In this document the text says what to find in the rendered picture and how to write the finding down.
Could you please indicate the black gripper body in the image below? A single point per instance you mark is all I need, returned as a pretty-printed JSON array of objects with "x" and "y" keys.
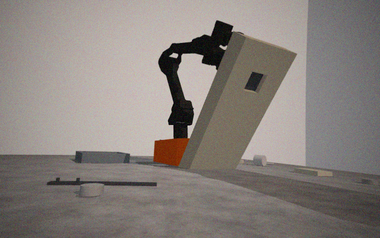
[{"x": 217, "y": 54}]

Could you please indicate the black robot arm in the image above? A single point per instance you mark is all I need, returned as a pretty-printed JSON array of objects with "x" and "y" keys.
[{"x": 182, "y": 113}]

